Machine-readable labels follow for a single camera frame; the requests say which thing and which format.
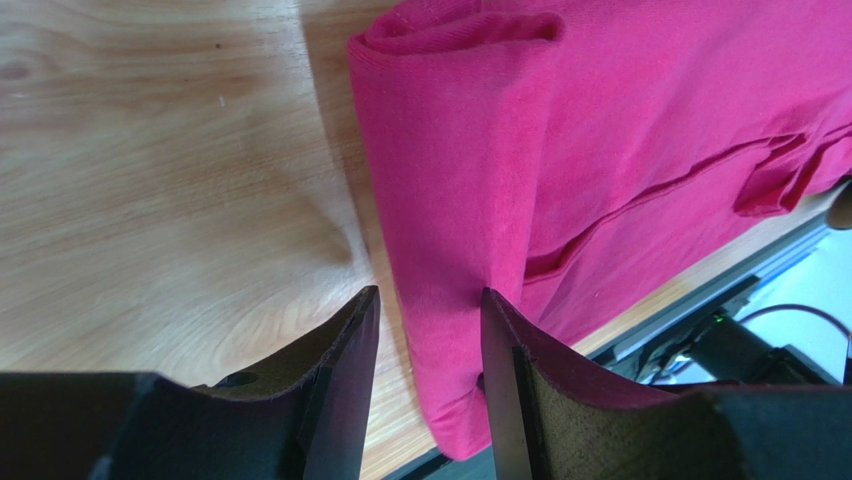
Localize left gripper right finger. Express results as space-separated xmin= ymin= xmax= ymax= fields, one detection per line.
xmin=481 ymin=289 xmax=851 ymax=479

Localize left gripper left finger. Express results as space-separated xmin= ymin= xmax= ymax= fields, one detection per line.
xmin=1 ymin=286 xmax=380 ymax=479

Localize magenta t shirt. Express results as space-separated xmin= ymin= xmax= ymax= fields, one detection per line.
xmin=347 ymin=1 xmax=851 ymax=460

